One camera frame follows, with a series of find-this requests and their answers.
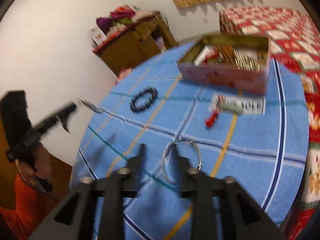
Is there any white orange box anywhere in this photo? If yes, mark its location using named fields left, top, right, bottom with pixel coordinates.
left=88, top=25, right=107, bottom=46

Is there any jade pendant red tassel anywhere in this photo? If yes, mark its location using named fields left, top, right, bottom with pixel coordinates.
left=205, top=95, right=244, bottom=128

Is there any brown wooden desk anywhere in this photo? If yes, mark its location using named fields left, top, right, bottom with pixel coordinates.
left=93, top=11, right=178, bottom=76

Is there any clothes pile on floor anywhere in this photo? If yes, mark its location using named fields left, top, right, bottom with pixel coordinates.
left=116, top=68, right=132, bottom=84

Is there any red patchwork bed quilt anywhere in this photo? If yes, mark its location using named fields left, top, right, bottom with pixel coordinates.
left=219, top=6, right=319, bottom=239

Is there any blue plaid table cloth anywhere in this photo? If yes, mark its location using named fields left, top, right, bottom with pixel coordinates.
left=70, top=45, right=309, bottom=239

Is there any clothes pile on desk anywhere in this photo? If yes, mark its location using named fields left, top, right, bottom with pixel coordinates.
left=96, top=4, right=158, bottom=34

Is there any silver bangle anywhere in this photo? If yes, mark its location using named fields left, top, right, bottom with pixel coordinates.
left=161, top=139, right=202, bottom=185

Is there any white label on cloth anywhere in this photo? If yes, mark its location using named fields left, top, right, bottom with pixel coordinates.
left=209, top=94, right=266, bottom=115

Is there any silver metal watch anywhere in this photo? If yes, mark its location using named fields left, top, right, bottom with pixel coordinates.
left=77, top=99, right=106, bottom=114

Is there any left hand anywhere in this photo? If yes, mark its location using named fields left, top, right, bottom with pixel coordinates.
left=15, top=144, right=52, bottom=190

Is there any dark blue bead bracelet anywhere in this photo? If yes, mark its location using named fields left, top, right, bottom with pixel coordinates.
left=130, top=87, right=158, bottom=113

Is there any pink metal tin box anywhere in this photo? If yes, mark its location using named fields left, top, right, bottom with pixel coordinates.
left=176, top=34, right=271, bottom=95

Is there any paper leaflet in tin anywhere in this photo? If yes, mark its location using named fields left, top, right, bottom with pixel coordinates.
left=194, top=45, right=267, bottom=66

